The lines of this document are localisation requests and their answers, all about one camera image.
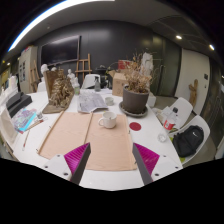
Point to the light wooden board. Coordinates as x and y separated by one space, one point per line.
110 146
65 133

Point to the white mug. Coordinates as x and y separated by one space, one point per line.
109 120

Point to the stack of papers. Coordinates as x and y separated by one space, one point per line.
165 111

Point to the grey spray bottle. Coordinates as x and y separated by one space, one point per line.
97 85

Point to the brown relief sculpture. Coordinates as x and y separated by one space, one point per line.
60 93

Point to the wooden easel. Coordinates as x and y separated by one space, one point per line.
83 70

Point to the wooden figure sculpture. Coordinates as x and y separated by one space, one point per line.
193 91

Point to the white cabinet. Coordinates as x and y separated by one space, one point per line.
26 66

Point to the small green bottle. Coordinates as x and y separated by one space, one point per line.
77 90

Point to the flat round red coaster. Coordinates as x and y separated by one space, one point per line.
135 126

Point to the white plaster bust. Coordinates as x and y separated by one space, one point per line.
44 69
70 76

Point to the colourful book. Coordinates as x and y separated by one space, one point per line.
24 119

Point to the white swivel chair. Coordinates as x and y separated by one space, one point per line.
89 81

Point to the black box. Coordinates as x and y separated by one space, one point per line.
18 102

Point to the red box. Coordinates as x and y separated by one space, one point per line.
123 64

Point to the small white cup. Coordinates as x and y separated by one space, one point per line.
109 101

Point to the black wall screen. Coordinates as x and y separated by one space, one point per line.
60 50

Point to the cardboard box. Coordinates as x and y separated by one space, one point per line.
118 85

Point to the grey plant saucer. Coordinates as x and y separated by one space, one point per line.
133 114

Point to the dried plant in grey pot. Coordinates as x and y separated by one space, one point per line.
135 100

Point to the round ceiling light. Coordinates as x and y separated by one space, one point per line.
179 37
211 47

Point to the white chair with backpack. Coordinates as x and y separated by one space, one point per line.
204 125

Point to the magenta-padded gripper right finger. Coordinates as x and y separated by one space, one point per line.
146 160

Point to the black backpack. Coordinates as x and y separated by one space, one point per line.
188 140

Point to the white chair with papers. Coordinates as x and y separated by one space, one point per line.
183 108

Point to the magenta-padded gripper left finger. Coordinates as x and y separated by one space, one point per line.
76 160

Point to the printed newspaper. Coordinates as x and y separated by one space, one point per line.
90 101

